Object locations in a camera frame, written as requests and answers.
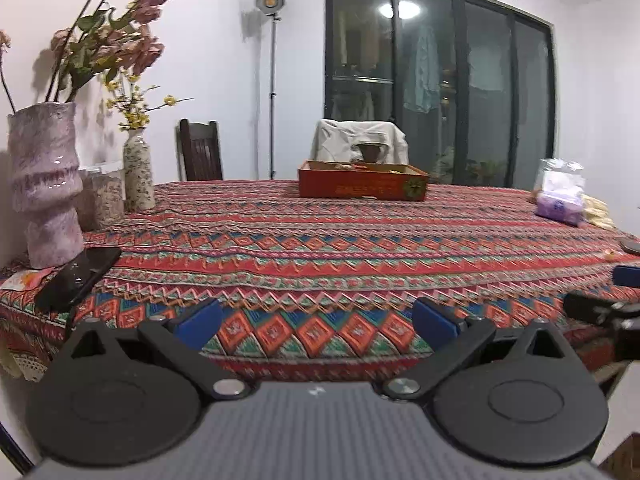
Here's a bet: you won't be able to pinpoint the purple tissue pack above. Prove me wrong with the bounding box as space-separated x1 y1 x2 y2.
532 158 586 226

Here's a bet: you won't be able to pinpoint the black smartphone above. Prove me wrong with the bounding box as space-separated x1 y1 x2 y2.
35 247 122 314

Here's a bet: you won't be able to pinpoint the patterned red tablecloth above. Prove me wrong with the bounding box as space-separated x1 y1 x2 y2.
1 181 639 380

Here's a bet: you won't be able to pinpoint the floral ceramic slim vase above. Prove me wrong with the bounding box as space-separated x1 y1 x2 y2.
122 130 155 212

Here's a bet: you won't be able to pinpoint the dark wooden chair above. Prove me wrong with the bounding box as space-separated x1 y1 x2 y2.
179 118 224 181

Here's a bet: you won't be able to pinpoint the chair with beige jacket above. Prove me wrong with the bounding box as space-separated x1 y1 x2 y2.
309 118 410 165

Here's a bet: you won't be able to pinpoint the orange cardboard box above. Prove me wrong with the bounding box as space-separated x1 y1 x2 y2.
298 160 428 202

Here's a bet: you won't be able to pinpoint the purple textured vase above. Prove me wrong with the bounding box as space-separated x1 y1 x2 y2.
8 102 84 269

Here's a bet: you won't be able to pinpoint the beige jacket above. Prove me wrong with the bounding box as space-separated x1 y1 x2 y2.
309 118 410 165

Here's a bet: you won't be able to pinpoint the yellow flower branches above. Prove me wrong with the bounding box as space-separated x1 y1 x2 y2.
102 70 192 132

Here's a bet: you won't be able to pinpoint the dark glass sliding door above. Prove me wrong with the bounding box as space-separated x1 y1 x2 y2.
324 0 555 190

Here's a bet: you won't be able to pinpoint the pink dried flowers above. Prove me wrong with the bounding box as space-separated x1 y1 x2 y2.
40 0 170 104

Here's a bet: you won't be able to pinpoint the studio light on stand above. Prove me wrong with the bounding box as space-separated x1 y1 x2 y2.
255 0 285 180

